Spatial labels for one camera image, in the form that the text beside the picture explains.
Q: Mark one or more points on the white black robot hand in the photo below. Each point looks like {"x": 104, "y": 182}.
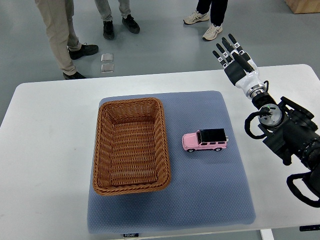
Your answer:
{"x": 241, "y": 70}

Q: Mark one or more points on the pink toy car black roof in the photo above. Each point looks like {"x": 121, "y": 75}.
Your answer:
{"x": 205, "y": 140}

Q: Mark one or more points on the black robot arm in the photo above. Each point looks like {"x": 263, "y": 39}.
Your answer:
{"x": 285, "y": 127}

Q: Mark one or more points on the brown wicker basket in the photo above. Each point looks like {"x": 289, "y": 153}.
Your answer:
{"x": 131, "y": 153}

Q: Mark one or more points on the person in white sneakers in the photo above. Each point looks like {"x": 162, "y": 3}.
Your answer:
{"x": 213, "y": 10}

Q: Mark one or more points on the wooden box corner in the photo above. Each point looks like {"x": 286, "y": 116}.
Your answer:
{"x": 303, "y": 6}

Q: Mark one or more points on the person in grey trousers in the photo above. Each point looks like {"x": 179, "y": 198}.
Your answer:
{"x": 105, "y": 12}

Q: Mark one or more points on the upper silver floor plate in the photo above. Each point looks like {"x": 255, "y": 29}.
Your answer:
{"x": 107, "y": 57}

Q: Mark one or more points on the silver floor plate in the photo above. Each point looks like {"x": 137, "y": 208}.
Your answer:
{"x": 107, "y": 57}
{"x": 107, "y": 68}

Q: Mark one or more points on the lower silver floor plate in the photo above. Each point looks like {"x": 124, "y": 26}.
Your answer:
{"x": 107, "y": 68}

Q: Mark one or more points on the blue-grey quilted mat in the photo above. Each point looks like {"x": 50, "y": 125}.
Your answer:
{"x": 207, "y": 188}

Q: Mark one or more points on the white table leg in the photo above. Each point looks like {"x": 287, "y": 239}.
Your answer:
{"x": 267, "y": 234}

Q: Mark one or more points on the person in beige trousers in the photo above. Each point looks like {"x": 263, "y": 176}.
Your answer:
{"x": 57, "y": 16}

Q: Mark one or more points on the black table control panel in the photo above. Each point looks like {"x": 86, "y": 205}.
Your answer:
{"x": 308, "y": 228}

